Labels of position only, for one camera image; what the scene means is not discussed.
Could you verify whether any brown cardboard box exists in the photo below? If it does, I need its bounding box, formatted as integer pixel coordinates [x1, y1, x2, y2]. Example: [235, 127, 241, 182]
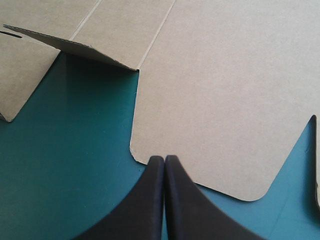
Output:
[0, 0, 320, 213]

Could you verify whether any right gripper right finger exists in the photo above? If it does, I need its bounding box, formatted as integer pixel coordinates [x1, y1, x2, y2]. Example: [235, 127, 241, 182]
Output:
[164, 154, 266, 240]

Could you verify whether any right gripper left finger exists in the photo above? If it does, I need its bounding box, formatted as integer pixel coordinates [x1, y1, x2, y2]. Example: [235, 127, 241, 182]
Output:
[72, 155, 166, 240]

